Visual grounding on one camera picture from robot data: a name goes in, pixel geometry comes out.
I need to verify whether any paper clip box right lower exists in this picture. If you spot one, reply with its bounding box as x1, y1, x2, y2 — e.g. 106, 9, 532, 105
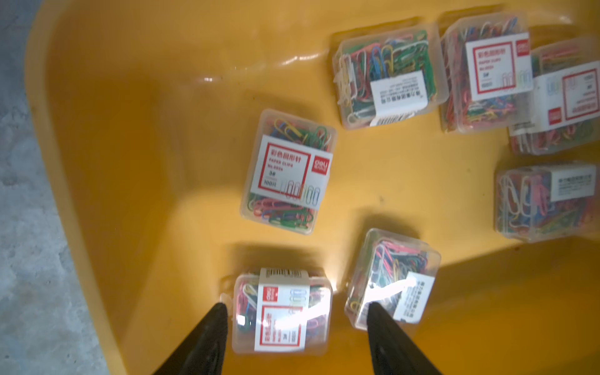
495, 161, 599, 243

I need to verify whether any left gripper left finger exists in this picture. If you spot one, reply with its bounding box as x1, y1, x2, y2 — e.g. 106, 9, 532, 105
154, 302, 228, 375

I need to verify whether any paper clip box right edge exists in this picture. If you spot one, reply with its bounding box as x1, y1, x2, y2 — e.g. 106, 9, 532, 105
509, 37, 599, 156

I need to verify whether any paper clip box under stack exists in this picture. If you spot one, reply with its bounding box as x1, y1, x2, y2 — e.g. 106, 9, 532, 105
332, 23, 449, 130

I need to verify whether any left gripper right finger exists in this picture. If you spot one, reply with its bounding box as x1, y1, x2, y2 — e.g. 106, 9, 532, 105
367, 302, 442, 375

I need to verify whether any paper clip box far right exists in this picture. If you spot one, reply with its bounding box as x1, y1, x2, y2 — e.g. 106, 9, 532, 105
442, 12, 534, 134

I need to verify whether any paper clip box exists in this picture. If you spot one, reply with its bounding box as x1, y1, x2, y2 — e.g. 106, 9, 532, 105
332, 23, 449, 130
240, 109, 338, 235
231, 267, 333, 355
495, 161, 599, 243
442, 12, 534, 134

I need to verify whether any paper clip box barcode side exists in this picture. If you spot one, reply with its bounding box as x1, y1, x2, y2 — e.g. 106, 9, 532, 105
345, 228, 442, 331

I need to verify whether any yellow plastic storage tray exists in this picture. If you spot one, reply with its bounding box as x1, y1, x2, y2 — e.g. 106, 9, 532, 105
25, 1, 599, 374

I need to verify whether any paper clip box top left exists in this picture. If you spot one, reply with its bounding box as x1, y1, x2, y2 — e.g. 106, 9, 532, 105
231, 267, 333, 355

